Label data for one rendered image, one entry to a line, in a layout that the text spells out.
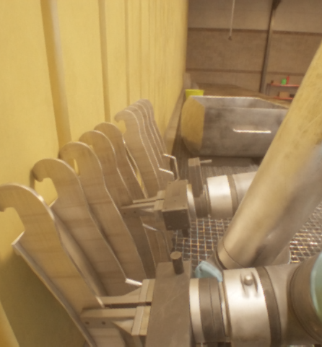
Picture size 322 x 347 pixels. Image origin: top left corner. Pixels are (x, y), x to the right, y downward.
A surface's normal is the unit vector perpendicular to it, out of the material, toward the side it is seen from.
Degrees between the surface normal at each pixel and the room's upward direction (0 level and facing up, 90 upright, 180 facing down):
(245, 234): 89
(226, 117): 90
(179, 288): 13
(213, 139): 90
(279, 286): 20
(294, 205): 99
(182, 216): 90
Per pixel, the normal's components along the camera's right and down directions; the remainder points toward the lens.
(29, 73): 0.99, 0.07
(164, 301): -0.20, -0.91
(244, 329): -0.18, -0.02
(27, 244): -0.11, 0.40
